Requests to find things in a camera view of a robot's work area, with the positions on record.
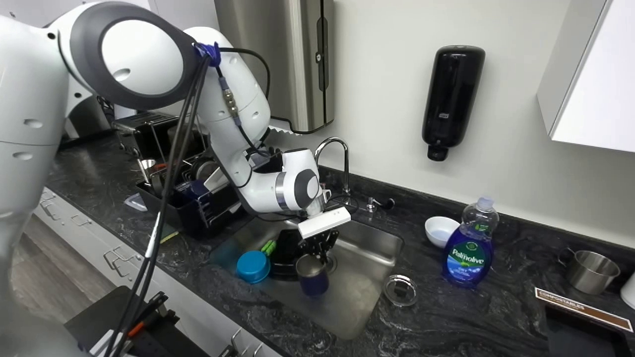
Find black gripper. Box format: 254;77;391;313
284;224;342;274

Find blue steel cup with logo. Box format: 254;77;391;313
294;254;332;297

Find stainless steel sink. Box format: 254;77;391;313
221;196;405;343

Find dark blue plain cup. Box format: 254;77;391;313
175;178;215;220

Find steel measuring cup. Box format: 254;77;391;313
558;246;624;297

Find black plastic container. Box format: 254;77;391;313
268;226;314;281

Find chrome gooseneck faucet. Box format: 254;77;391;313
312;135;354;208

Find white bowl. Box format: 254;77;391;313
423;214;463;250

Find green yellow sponge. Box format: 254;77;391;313
157;228;183;246

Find blue dish soap bottle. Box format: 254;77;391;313
443;194;503;289

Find black marker pen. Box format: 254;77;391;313
127;289;169;333

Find red marker pen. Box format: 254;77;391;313
122;309;181;345

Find steel paper towel dispenser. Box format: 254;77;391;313
215;0;338;135

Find white base cabinet drawers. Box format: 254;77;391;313
12;184;266;357

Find black pen tray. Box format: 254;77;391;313
64;283;207;357

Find brown label sign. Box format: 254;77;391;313
534;285;635;335

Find white rounded object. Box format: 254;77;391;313
620;272;635;311

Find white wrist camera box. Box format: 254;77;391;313
296;204;354;242

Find chrome faucet lever handle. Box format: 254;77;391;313
360;194;397;216

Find clear glass ring lid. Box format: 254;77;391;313
383;272;421;309

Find black wire dish rack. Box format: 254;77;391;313
131;117;251;242

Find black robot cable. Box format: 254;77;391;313
106;41;274;357

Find black wall soap dispenser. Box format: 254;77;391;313
421;43;489;162

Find white wall cabinet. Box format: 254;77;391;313
534;0;635;155

